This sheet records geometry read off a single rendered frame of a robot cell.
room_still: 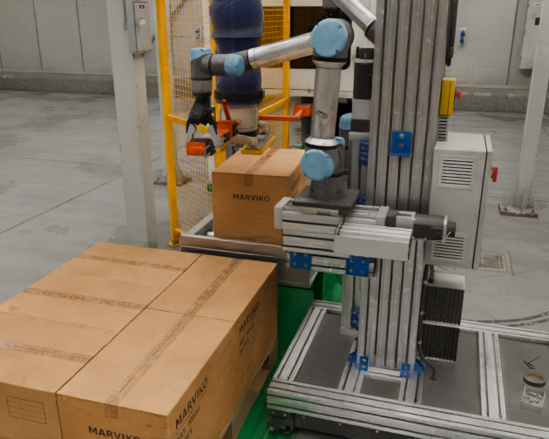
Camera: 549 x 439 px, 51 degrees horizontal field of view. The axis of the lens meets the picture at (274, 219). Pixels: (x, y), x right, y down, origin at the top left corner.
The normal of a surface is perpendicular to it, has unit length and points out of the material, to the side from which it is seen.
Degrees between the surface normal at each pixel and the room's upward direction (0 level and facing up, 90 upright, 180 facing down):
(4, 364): 0
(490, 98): 90
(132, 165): 92
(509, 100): 90
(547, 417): 0
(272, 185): 90
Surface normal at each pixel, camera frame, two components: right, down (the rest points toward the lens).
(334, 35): -0.30, 0.19
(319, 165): -0.33, 0.44
